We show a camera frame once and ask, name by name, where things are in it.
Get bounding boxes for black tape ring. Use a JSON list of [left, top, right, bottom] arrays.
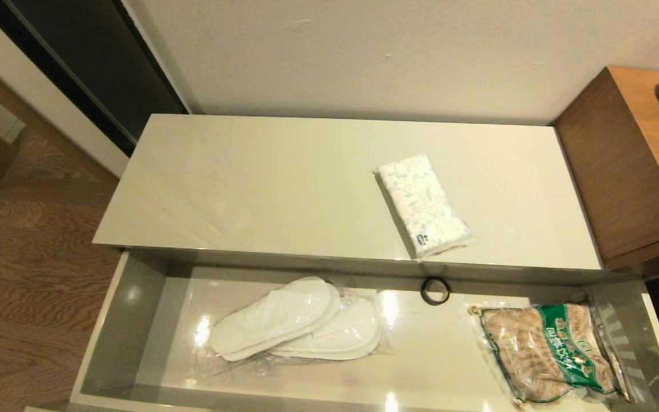
[[420, 277, 451, 306]]

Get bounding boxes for white slippers in clear bag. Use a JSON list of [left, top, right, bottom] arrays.
[[202, 275, 395, 377]]

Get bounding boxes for peanut bag with green label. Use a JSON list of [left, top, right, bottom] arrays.
[[467, 302, 633, 410]]

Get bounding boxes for white cabinet drawer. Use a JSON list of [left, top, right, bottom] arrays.
[[70, 249, 659, 412]]

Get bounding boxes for brown wooden side cabinet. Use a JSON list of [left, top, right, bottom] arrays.
[[552, 66, 659, 278]]

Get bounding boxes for white glossy cabinet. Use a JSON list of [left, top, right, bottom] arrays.
[[93, 113, 604, 285]]

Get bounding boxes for floral tissue pack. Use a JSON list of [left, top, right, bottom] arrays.
[[373, 154, 475, 260]]

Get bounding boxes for dark door panel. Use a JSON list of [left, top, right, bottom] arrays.
[[0, 0, 188, 157]]

